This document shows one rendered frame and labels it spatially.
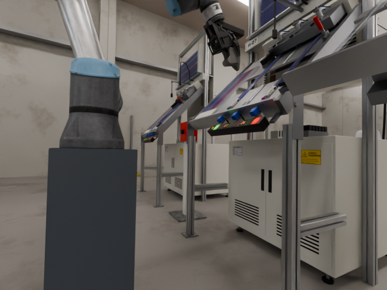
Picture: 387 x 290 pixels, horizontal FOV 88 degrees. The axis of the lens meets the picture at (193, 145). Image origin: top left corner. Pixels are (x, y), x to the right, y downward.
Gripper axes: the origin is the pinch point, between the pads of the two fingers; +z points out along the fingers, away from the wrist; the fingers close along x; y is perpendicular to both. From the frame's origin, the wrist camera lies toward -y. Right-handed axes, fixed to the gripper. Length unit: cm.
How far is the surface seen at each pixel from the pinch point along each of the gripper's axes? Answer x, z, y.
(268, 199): -13, 69, 3
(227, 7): -313, -151, -340
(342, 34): 20.7, 6.6, -39.1
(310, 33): 6.9, -0.1, -42.8
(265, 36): -33, -13, -64
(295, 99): 24.9, 17.5, 7.2
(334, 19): 16.7, -0.3, -45.0
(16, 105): -395, -121, 134
